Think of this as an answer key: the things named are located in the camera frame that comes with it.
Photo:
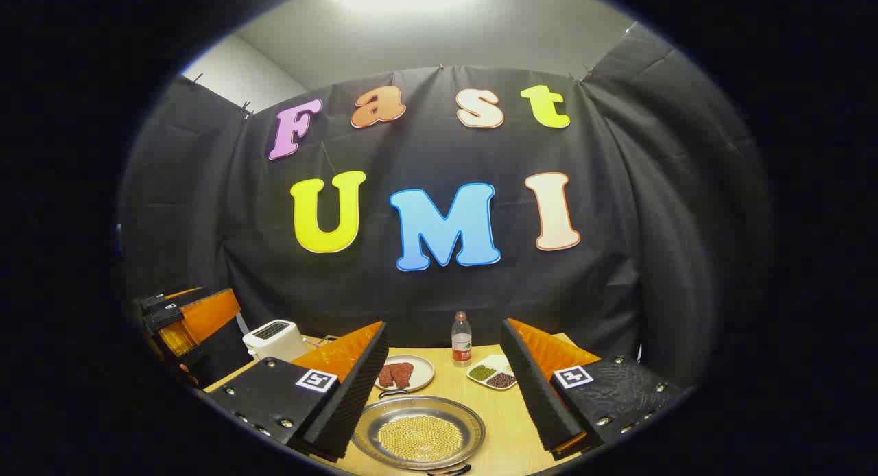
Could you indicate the heap of green mung beans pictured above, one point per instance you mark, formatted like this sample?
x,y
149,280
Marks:
x,y
482,373

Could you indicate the red steak piece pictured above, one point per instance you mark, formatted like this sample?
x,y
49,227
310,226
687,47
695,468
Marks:
x,y
403,374
385,376

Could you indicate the stainless steel pot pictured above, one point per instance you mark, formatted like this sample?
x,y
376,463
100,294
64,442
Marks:
x,y
418,407

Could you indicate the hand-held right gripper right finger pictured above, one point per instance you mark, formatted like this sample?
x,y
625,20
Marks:
x,y
538,394

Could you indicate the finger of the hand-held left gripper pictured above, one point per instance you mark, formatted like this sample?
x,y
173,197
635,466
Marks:
x,y
159,311
212,315

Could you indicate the clear water bottle red label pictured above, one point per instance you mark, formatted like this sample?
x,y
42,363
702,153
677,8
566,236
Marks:
x,y
461,342

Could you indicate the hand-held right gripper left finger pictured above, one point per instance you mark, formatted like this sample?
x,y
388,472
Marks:
x,y
343,407

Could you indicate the heap of dark beans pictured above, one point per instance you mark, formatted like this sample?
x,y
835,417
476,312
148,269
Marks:
x,y
502,380

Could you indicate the round white plate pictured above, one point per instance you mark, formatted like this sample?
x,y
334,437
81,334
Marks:
x,y
422,373

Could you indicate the white divided dish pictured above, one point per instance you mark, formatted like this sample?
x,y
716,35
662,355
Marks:
x,y
495,361

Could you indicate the heap of yellow soybeans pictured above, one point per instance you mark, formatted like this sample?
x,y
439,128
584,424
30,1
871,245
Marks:
x,y
420,438

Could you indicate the white toaster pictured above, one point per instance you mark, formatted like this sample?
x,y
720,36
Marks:
x,y
274,340

